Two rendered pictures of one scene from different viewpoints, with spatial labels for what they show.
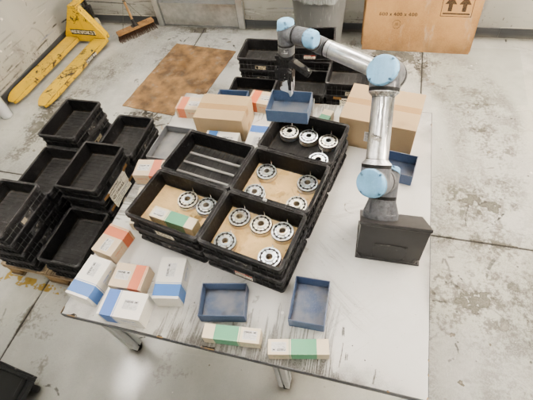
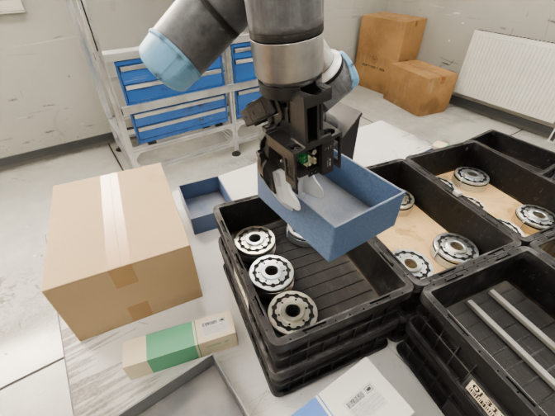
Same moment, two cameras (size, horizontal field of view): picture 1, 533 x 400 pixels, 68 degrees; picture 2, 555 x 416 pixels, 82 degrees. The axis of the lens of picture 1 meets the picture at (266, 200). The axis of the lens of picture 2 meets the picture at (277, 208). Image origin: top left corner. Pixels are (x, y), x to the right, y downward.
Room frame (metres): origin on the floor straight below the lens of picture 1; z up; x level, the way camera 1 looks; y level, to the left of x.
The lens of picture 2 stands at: (1.90, -0.01, 1.43)
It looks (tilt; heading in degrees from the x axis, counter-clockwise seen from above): 40 degrees down; 214
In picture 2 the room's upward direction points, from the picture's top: straight up
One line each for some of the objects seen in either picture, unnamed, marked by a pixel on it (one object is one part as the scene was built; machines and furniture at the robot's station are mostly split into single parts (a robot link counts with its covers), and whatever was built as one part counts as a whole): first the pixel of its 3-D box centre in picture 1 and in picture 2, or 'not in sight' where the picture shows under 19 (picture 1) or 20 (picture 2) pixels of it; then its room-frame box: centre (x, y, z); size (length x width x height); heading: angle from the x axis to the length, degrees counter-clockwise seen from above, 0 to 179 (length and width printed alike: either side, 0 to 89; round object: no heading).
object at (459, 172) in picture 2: (269, 257); (471, 175); (0.84, 0.03, 0.86); 0.10 x 0.10 x 0.01
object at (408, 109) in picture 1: (381, 119); (125, 239); (1.62, -0.71, 0.80); 0.40 x 0.30 x 0.20; 59
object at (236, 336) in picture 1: (232, 335); not in sight; (0.58, 0.23, 0.73); 0.24 x 0.06 x 0.06; 74
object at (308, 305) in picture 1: (309, 302); not in sight; (0.66, -0.11, 0.74); 0.20 x 0.15 x 0.07; 160
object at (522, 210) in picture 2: (224, 241); (538, 216); (0.96, 0.21, 0.86); 0.10 x 0.10 x 0.01
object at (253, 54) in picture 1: (266, 66); not in sight; (3.03, -0.19, 0.31); 0.40 x 0.30 x 0.34; 68
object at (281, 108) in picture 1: (289, 106); (324, 193); (1.49, -0.19, 1.10); 0.20 x 0.15 x 0.07; 69
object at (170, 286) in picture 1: (172, 281); not in sight; (0.86, 0.49, 0.75); 0.20 x 0.12 x 0.09; 168
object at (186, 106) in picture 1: (190, 107); not in sight; (2.09, 0.38, 0.74); 0.16 x 0.12 x 0.07; 69
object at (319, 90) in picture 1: (301, 98); not in sight; (2.51, -0.41, 0.31); 0.40 x 0.30 x 0.34; 68
